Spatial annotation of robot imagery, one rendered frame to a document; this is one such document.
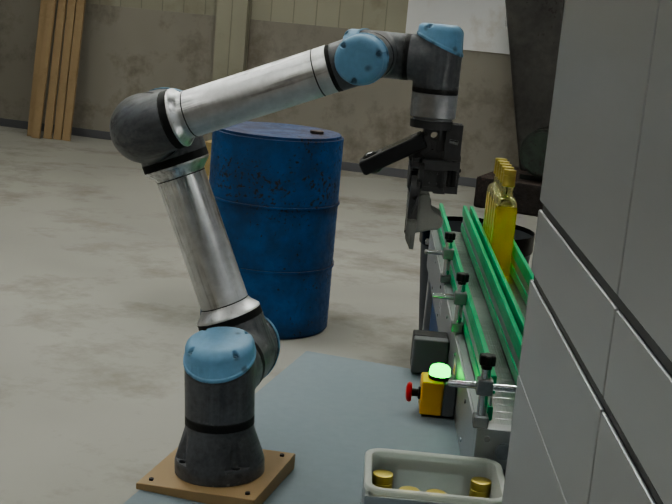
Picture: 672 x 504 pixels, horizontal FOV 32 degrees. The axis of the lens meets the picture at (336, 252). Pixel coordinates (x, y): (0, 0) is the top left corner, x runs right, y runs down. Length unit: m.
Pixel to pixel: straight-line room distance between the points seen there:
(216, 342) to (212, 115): 0.37
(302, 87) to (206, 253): 0.38
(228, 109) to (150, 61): 9.88
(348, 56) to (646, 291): 1.17
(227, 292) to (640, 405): 1.45
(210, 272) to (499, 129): 8.81
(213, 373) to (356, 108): 9.18
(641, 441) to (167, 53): 11.08
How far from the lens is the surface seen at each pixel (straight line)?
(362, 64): 1.78
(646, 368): 0.65
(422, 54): 1.91
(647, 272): 0.66
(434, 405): 2.42
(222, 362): 1.91
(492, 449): 2.02
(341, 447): 2.22
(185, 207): 2.03
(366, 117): 11.00
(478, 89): 10.77
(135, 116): 1.90
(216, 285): 2.04
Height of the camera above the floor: 1.56
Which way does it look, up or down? 12 degrees down
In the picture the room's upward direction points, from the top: 5 degrees clockwise
